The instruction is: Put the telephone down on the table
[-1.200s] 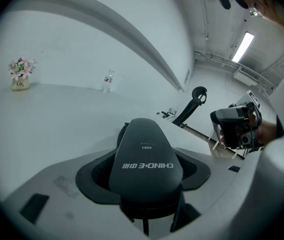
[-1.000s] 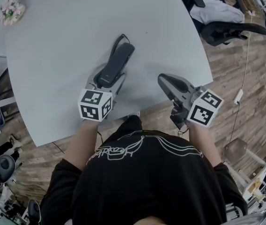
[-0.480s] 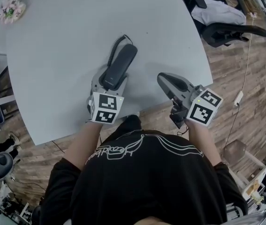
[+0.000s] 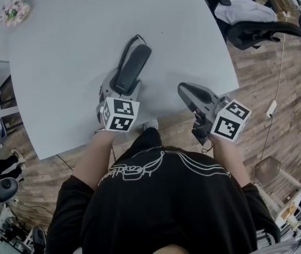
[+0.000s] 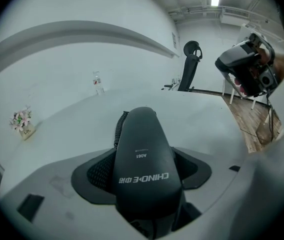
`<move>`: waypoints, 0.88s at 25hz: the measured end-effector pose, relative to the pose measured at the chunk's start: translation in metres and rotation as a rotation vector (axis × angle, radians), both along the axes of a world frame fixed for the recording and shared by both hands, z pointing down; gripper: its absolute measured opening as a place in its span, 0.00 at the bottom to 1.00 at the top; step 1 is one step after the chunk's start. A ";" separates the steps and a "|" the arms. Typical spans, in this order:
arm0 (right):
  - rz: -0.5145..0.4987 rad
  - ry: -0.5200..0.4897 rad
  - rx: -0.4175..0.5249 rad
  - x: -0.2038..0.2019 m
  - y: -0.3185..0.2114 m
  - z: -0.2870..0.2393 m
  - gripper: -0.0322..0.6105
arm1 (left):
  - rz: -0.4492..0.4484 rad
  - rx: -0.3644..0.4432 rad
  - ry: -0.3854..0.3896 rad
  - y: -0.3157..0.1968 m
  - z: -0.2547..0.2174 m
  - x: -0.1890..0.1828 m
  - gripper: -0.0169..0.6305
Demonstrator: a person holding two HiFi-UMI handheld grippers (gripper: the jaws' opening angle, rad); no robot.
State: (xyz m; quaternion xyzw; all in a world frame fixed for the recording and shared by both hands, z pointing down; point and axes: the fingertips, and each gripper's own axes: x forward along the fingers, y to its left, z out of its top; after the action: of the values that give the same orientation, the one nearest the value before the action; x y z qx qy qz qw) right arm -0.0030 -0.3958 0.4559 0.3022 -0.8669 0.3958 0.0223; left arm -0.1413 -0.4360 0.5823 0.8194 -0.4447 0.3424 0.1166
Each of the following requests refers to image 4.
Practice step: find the person's right forearm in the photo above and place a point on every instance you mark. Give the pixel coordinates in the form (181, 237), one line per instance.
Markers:
(230, 163)

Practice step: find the cardboard box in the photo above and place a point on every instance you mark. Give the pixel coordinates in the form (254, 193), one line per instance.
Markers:
(285, 2)

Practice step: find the black telephone handset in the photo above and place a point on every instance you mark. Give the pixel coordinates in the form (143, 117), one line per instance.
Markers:
(132, 67)

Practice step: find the white power strip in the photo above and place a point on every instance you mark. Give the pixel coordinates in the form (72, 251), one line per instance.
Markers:
(271, 108)

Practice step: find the pink flower bouquet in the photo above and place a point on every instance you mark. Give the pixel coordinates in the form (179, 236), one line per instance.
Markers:
(14, 9)

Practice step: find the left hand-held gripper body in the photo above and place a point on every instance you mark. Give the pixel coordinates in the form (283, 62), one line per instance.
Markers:
(118, 114)

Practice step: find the white table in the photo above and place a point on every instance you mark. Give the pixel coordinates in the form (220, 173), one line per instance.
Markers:
(87, 36)

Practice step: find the grey office chair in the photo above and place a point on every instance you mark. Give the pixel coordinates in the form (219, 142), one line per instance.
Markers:
(3, 189)

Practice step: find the person's left forearm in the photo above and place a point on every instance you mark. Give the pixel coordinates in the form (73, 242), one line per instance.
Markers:
(92, 157)

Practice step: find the black printed t-shirt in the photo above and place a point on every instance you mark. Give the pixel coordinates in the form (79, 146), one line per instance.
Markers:
(163, 208)

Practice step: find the black mesh office chair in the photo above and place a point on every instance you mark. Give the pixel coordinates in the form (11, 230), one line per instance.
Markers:
(261, 32)

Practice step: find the white cloth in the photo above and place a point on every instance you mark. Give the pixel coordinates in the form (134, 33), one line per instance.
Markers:
(246, 8)

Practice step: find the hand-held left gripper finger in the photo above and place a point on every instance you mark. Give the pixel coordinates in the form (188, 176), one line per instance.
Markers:
(105, 85)
(137, 88)

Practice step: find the person's grey shoe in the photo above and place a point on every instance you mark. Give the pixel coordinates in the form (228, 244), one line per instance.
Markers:
(151, 124)

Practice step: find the person's black trousers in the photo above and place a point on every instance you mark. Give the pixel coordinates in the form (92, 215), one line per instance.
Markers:
(148, 139)

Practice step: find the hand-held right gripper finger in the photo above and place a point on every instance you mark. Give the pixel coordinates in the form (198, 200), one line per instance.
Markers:
(184, 90)

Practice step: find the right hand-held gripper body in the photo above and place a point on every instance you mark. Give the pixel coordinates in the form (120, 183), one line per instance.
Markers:
(228, 120)

